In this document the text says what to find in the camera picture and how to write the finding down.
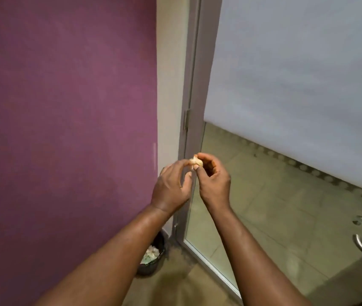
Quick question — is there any person's left forearm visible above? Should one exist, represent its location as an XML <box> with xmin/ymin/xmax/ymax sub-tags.
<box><xmin>34</xmin><ymin>204</ymin><xmax>173</xmax><ymax>306</ymax></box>

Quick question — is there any person's right forearm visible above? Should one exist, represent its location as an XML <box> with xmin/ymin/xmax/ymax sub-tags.
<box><xmin>208</xmin><ymin>205</ymin><xmax>312</xmax><ymax>306</ymax></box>

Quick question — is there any person's left hand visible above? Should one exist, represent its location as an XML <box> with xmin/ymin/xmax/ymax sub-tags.
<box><xmin>150</xmin><ymin>159</ymin><xmax>196</xmax><ymax>215</ymax></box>

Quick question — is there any crumpled paper waste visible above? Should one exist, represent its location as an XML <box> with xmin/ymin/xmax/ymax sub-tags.
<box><xmin>140</xmin><ymin>245</ymin><xmax>160</xmax><ymax>264</ymax></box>

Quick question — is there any black waste bin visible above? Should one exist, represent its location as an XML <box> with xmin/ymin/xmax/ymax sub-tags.
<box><xmin>135</xmin><ymin>231</ymin><xmax>166</xmax><ymax>278</ymax></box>

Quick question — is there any glass door with grey frame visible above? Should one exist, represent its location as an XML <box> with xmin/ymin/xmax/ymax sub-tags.
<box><xmin>173</xmin><ymin>0</ymin><xmax>362</xmax><ymax>306</ymax></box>

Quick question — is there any person's right hand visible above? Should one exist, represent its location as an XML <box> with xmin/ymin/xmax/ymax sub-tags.
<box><xmin>193</xmin><ymin>152</ymin><xmax>232</xmax><ymax>213</ymax></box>

